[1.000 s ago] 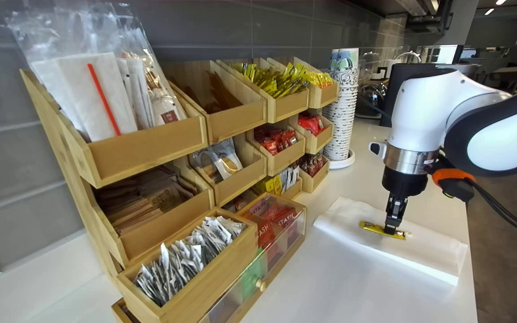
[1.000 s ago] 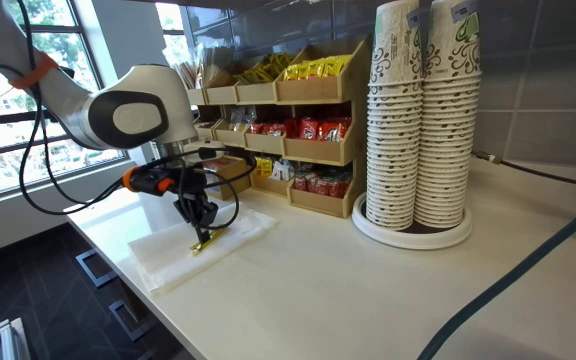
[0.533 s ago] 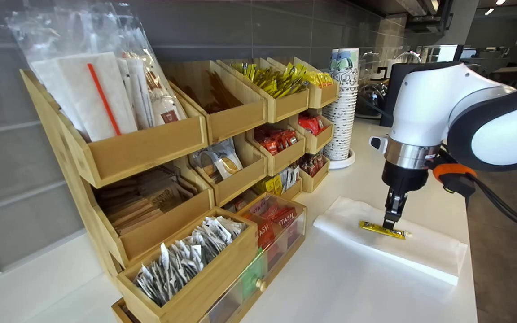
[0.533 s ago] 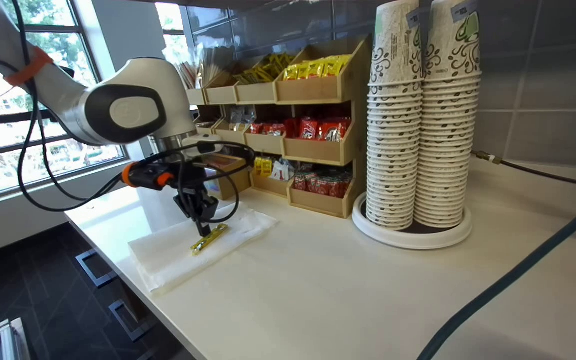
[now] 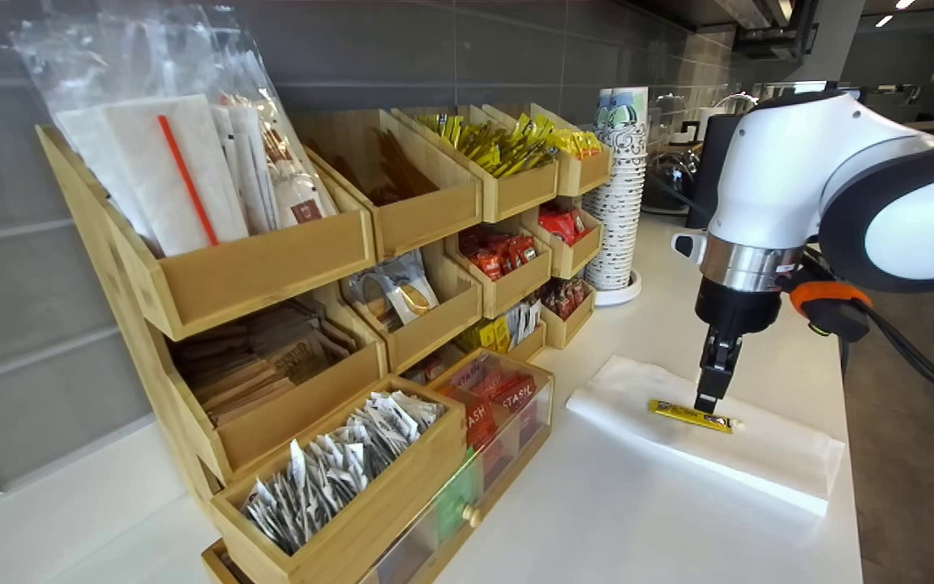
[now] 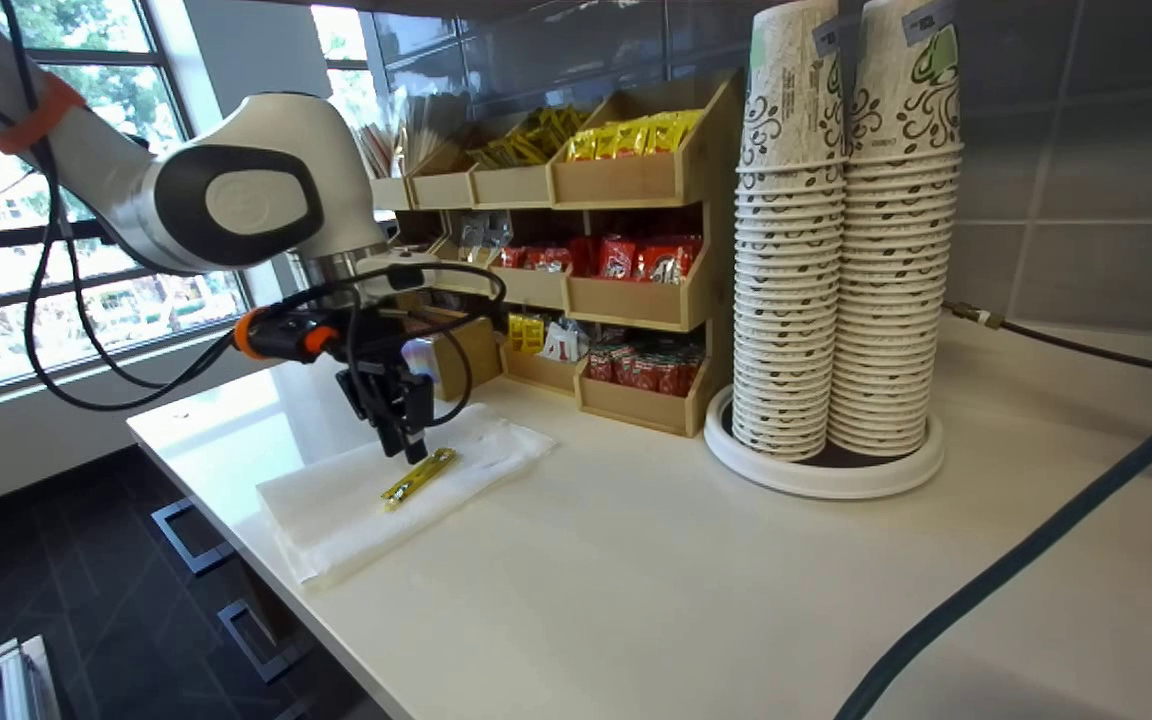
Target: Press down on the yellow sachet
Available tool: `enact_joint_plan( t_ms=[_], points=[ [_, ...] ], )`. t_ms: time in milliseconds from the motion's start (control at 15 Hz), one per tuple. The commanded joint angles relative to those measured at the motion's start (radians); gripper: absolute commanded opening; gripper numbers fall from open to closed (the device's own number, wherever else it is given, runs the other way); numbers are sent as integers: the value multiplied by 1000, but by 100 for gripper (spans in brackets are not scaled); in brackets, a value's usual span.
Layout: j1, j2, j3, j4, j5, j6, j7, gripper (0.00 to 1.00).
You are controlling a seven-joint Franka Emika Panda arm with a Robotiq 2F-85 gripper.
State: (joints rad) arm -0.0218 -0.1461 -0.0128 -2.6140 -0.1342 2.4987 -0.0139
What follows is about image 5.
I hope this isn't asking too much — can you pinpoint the large bamboo tiered organizer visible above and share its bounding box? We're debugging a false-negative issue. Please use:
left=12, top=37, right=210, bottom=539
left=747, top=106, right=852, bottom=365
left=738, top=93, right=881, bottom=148
left=36, top=122, right=469, bottom=584

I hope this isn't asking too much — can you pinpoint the heap of white gold packets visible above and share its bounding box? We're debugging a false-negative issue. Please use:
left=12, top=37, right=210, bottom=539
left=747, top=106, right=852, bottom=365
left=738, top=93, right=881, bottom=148
left=344, top=250, right=441, bottom=332

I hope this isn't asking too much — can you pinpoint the row of yellow packets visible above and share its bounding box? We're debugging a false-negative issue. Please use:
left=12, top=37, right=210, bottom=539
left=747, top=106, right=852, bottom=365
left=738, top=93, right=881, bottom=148
left=457, top=316, right=513, bottom=354

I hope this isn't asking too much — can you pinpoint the heap of small yellow packets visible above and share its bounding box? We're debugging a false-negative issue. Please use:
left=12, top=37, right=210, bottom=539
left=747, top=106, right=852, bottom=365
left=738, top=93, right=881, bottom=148
left=546, top=127, right=604, bottom=160

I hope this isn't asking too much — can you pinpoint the heap of brown paper packets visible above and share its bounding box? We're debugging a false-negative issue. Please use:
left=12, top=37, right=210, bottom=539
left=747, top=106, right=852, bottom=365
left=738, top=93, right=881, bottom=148
left=169, top=302, right=358, bottom=427

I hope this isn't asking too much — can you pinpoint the silver coffee machine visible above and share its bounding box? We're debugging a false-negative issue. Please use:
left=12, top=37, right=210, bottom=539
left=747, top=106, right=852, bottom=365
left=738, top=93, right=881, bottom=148
left=644, top=92, right=760, bottom=217

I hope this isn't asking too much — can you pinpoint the bamboo tea box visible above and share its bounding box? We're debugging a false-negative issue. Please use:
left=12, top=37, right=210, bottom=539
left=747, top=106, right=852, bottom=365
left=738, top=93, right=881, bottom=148
left=360, top=349, right=555, bottom=584

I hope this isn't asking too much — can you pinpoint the narrow bamboo tiered organizer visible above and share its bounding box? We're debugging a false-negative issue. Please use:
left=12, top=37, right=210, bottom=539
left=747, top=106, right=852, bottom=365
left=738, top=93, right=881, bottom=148
left=295, top=109, right=485, bottom=384

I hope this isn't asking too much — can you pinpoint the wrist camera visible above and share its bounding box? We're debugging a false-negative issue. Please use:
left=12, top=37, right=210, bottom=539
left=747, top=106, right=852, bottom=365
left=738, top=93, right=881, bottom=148
left=790, top=281, right=873, bottom=343

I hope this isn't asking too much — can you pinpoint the double bamboo tiered organizer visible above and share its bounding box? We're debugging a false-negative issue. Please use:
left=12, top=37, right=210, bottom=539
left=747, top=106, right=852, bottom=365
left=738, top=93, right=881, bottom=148
left=391, top=102, right=614, bottom=366

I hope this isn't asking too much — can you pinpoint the stack of paper cups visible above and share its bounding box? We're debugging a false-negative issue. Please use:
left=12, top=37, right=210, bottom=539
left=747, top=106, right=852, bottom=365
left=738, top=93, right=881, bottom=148
left=582, top=86, right=651, bottom=292

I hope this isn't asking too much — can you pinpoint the row of red tea bags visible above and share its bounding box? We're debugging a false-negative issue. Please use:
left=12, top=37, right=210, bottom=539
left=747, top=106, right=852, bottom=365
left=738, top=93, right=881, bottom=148
left=439, top=360, right=538, bottom=449

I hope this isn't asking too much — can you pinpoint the white cup holder base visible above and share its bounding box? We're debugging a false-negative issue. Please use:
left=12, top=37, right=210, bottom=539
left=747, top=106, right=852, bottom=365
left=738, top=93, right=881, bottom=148
left=593, top=270, right=643, bottom=307

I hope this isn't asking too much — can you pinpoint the clear bag of wrapped straws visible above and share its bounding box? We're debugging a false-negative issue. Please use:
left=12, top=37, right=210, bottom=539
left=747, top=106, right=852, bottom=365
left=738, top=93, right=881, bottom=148
left=11, top=0, right=340, bottom=258

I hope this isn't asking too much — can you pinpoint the row of white packets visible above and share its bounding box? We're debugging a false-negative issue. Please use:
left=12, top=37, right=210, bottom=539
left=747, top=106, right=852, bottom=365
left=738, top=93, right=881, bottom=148
left=506, top=301, right=543, bottom=346

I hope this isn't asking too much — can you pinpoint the white paper napkin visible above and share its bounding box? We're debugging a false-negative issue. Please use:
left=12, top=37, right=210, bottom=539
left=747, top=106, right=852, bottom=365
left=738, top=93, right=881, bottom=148
left=566, top=355, right=846, bottom=517

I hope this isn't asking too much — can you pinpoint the heap of brown stir sticks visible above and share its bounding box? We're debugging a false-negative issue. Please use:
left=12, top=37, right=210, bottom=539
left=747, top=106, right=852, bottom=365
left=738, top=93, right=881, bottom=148
left=366, top=128, right=440, bottom=206

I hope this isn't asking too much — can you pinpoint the heap of white grey sachets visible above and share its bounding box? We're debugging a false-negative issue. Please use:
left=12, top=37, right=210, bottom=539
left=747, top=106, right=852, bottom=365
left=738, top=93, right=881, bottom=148
left=240, top=390, right=447, bottom=557

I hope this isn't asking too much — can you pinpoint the heap of yellow stick sachets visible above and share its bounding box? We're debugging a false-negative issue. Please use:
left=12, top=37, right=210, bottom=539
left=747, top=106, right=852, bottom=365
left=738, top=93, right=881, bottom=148
left=415, top=113, right=559, bottom=180

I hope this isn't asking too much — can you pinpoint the yellow sachet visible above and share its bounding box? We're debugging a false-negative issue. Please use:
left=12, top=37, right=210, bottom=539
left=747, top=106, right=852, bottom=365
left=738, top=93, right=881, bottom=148
left=649, top=398, right=745, bottom=434

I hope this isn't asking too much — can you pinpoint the heap of dark red packets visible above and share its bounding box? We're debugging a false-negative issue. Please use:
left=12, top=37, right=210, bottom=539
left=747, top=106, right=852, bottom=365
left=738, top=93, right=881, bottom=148
left=539, top=277, right=590, bottom=320

